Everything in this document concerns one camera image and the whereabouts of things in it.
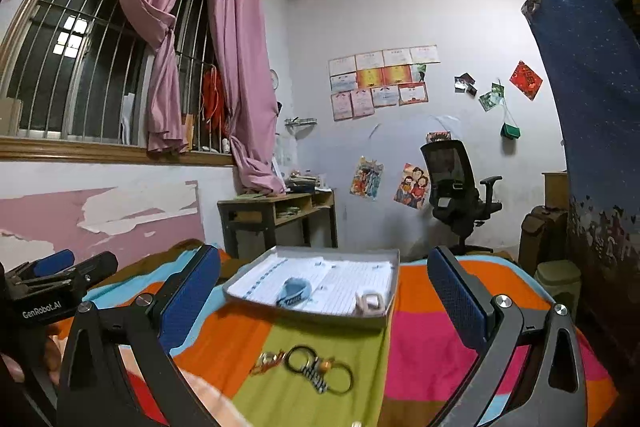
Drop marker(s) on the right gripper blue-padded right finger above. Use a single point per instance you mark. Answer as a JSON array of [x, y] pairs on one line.
[[550, 389]]

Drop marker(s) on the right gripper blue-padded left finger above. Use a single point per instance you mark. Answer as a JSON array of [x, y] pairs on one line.
[[95, 389]]

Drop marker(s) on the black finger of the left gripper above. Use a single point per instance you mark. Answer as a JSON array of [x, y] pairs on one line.
[[88, 273]]

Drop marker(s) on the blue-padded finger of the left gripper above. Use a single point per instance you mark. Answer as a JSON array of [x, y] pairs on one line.
[[44, 267]]

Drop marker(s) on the green plastic stool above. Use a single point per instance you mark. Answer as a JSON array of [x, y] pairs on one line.
[[562, 280]]

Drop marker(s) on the wooden desk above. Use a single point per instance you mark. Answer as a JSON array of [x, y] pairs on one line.
[[265, 214]]

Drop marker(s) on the colourful striped blanket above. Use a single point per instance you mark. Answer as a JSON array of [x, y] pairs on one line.
[[403, 374]]

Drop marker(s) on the brown bag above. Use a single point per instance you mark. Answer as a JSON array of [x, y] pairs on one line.
[[543, 237]]

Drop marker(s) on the barred window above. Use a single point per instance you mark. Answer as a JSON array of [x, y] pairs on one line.
[[75, 79]]

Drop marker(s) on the light blue watch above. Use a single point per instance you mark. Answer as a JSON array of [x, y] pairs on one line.
[[293, 292]]

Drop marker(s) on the black office chair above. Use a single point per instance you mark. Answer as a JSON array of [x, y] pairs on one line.
[[454, 197]]

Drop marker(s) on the grey shallow cardboard tray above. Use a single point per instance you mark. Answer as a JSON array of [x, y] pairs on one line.
[[335, 277]]

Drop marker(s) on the family cartoon poster right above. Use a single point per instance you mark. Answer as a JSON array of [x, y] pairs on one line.
[[413, 188]]

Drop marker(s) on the green hanging pouch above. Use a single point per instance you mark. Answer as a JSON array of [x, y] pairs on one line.
[[510, 132]]

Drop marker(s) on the cartoon poster left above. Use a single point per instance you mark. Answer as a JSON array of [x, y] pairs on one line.
[[367, 178]]

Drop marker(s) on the pink curtain right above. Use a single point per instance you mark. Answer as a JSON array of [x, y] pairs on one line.
[[239, 38]]

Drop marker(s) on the blue starry hanging cloth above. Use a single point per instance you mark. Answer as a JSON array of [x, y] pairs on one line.
[[590, 50]]

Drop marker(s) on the wall certificates cluster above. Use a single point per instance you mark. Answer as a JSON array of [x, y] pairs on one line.
[[360, 84]]

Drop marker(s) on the red diamond wall paper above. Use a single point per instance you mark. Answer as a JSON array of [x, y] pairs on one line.
[[526, 80]]

